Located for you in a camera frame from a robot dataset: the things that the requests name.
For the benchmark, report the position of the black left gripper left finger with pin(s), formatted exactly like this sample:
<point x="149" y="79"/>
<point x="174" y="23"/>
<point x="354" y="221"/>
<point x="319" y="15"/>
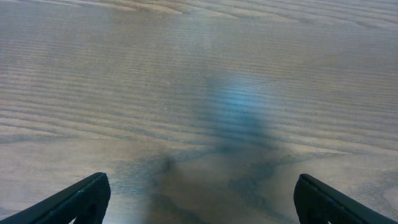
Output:
<point x="83" y="202"/>

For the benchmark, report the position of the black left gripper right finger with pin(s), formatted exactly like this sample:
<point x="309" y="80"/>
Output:
<point x="318" y="203"/>

